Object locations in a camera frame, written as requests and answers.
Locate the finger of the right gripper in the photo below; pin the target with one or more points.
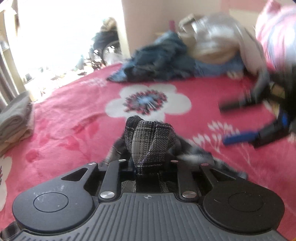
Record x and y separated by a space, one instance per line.
270 133
250 98

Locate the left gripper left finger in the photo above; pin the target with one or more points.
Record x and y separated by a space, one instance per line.
65 202

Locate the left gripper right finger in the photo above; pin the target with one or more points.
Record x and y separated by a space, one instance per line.
228 201

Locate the black white plaid shirt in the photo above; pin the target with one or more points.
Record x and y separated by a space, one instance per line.
151 145

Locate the cream white garment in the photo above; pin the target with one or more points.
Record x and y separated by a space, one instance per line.
251 51

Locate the light blue garment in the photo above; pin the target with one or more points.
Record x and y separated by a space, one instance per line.
234 68

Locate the beige garment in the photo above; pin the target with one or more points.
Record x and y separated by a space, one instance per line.
207 39

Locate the beige folded cloth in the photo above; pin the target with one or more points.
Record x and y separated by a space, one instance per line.
16 139

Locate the pink floral blanket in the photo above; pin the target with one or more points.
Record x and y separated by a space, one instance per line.
79 123

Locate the dark blue denim garment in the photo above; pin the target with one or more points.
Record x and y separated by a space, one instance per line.
165 59

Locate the grey folded cloth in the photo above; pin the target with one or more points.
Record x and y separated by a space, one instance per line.
16 115

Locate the wheelchair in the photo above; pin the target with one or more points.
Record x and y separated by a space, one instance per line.
106 41

